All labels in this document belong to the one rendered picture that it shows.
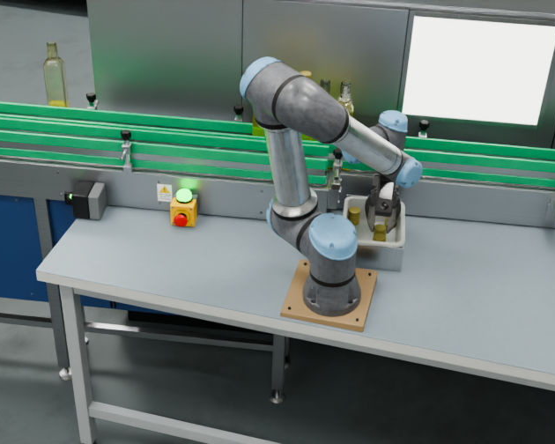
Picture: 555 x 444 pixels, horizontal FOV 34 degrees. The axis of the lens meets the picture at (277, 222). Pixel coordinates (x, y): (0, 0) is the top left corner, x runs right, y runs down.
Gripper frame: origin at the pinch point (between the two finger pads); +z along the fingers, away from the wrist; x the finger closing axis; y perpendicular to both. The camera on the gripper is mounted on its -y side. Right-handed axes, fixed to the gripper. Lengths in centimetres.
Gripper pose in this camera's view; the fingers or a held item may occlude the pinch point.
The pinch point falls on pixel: (380, 230)
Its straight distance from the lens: 254.2
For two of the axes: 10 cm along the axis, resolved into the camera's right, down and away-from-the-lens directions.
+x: -9.9, -1.0, 0.9
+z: -0.4, 8.2, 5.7
